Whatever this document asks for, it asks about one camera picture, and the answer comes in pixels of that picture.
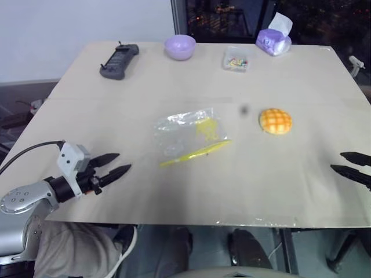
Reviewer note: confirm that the black metal table leg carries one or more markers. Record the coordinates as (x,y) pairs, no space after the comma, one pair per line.
(290,249)

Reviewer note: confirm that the orange checkered bread bun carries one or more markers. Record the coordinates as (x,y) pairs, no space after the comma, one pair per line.
(276,121)

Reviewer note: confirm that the purple tissue pack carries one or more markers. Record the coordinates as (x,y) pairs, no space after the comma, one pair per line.
(272,40)

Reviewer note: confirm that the beige trouser leg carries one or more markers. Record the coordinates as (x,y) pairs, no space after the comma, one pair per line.
(72,249)

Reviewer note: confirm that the dark rounded shape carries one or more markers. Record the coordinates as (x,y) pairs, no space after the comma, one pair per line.
(249,249)

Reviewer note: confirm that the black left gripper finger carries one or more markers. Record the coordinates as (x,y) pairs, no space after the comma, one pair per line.
(114,174)
(105,158)

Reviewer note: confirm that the clear box of coloured pins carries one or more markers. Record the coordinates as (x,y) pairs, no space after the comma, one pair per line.
(237,60)

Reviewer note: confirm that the black angled table strut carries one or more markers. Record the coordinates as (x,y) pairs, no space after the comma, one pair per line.
(340,252)

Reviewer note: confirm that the white handheld tool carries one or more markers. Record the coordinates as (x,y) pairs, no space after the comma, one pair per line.
(356,63)

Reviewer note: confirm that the black clutter on floor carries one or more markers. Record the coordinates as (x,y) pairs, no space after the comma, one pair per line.
(14,118)

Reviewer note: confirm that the purple plastic bowl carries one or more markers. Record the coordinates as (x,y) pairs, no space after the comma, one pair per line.
(179,46)

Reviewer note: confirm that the dark grey remote controller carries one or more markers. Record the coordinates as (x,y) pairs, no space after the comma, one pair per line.
(117,62)

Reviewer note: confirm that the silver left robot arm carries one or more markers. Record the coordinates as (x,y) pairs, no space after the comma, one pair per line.
(20,199)

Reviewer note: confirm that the black white-soled shoe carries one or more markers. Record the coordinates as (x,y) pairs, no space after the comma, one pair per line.
(127,240)

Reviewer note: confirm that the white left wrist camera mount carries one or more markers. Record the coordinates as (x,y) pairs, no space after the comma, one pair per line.
(68,159)

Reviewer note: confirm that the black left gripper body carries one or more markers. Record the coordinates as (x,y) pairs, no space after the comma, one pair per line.
(87,179)

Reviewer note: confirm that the grey window frame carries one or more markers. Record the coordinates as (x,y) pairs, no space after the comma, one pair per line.
(178,20)

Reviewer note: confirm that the clear yellow-zip plastic bag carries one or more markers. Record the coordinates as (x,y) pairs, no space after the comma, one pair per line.
(185,136)

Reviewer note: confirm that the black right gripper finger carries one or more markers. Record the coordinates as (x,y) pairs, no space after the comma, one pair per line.
(353,174)
(358,159)

